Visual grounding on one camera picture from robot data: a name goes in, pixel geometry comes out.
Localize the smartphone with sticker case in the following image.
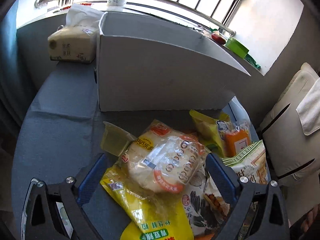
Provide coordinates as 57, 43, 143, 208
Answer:
21, 178, 73, 239

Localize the yellow chips bag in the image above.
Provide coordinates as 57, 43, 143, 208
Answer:
100, 165, 194, 239

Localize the orange sausage package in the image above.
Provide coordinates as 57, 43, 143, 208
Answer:
224, 121, 252, 158

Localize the white towel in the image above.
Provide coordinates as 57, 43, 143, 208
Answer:
296, 79, 320, 136

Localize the green plastic bag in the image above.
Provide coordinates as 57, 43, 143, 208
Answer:
245, 54, 261, 70

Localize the small jelly cup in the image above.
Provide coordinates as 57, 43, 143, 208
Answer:
100, 121, 137, 157

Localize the long beige bread package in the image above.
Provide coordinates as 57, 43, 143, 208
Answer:
222, 140, 268, 184

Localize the tape roll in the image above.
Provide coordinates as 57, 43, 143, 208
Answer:
107, 0, 126, 7

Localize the white cardboard box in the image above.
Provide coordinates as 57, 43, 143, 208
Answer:
97, 11, 250, 112

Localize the red bead string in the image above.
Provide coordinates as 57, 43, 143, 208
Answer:
60, 2, 93, 11

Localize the round bread clear package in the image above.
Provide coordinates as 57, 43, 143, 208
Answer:
120, 120, 209, 194

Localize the cream chair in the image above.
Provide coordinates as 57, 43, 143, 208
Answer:
260, 62, 319, 187

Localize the yellow cracker bag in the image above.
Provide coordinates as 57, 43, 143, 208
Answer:
189, 110, 231, 158

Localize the white ink-painting snack bag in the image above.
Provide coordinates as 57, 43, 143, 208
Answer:
182, 167, 225, 238

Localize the tissue pack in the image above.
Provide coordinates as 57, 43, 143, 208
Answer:
48, 4, 104, 63

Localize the green plastic box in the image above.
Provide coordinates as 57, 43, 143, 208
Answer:
225, 37, 249, 59

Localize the red small object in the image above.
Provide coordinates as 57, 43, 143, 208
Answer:
211, 33, 226, 45

